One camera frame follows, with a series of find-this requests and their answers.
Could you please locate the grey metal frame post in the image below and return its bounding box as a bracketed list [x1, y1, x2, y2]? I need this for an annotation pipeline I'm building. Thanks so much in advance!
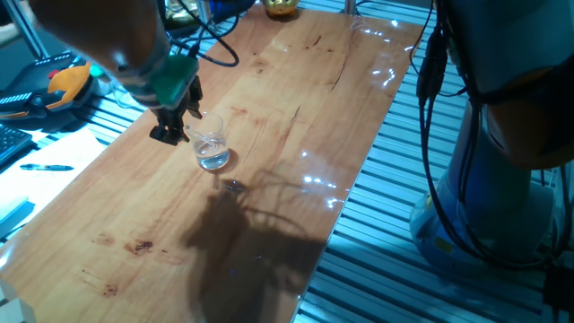
[4, 0, 50, 60]

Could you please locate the white paper sheet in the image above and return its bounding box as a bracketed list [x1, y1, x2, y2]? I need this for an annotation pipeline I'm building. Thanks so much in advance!
[0, 127, 107, 225]

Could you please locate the clear glass stirring rod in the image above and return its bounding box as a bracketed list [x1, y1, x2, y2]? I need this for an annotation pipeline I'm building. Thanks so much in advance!
[183, 124, 221, 152]

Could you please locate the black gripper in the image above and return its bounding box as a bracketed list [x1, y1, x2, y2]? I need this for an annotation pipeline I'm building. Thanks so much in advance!
[149, 75, 205, 146]

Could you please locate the glossy wooden board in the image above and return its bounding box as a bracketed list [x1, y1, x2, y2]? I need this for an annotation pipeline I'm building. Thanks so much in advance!
[0, 3, 425, 323]

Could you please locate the dark ballpoint pen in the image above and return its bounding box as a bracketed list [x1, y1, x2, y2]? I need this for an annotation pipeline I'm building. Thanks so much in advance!
[19, 162, 75, 172]

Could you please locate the gold foil bag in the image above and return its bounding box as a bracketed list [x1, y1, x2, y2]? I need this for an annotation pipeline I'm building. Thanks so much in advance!
[165, 0, 201, 26]

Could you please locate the blue cloth bag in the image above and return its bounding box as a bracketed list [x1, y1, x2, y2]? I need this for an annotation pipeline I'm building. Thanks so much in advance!
[208, 0, 257, 23]

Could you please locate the black orange teach pendant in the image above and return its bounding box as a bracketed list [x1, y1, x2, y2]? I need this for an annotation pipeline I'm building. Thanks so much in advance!
[0, 50, 98, 121]

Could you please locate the black computer keyboard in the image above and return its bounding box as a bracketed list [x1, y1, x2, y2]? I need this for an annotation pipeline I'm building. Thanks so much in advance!
[0, 123, 33, 166]

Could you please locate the gold piggy bank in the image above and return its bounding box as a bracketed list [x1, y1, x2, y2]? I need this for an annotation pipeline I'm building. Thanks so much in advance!
[262, 0, 300, 18]

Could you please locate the person's bare forearm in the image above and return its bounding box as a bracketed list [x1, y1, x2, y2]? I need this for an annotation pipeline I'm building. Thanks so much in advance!
[0, 21, 23, 48]

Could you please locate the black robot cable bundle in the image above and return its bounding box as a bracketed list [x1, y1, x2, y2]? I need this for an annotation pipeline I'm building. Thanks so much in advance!
[156, 0, 574, 273]

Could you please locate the glass beaker with water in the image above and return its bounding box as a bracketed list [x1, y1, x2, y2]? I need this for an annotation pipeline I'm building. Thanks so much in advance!
[184, 111, 230, 171]

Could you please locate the white and blue notebook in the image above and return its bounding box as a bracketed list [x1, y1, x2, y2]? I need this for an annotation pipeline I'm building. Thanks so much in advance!
[0, 195, 36, 239]

